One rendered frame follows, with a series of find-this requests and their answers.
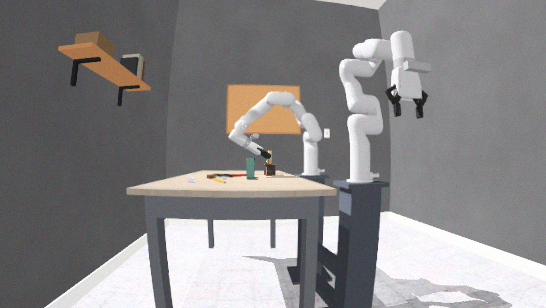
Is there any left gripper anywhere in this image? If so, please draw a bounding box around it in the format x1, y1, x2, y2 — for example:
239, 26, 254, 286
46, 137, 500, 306
385, 66, 428, 119

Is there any brown wooden slotted block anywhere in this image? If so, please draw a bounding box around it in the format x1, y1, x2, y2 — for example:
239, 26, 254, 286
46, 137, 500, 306
264, 165, 276, 176

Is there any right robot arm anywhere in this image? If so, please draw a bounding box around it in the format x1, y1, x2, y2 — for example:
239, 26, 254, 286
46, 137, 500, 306
229, 92, 325, 175

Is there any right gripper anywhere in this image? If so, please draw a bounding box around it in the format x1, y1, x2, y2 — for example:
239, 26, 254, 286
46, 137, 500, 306
245, 141, 272, 159

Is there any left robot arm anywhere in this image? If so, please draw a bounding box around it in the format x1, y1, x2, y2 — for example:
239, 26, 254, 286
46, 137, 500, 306
339, 31, 431, 183

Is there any teal flat bar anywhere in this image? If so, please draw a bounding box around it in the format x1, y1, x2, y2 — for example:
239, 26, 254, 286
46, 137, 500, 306
246, 157, 255, 180

